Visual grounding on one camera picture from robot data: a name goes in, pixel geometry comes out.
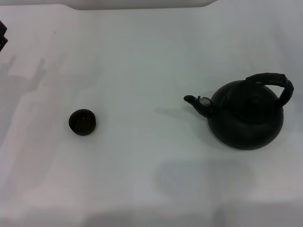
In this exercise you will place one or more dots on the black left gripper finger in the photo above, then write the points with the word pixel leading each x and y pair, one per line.
pixel 2 42
pixel 2 28

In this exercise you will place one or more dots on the small black teacup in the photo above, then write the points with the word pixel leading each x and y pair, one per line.
pixel 82 121

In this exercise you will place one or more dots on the white tablecloth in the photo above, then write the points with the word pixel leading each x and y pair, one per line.
pixel 142 170

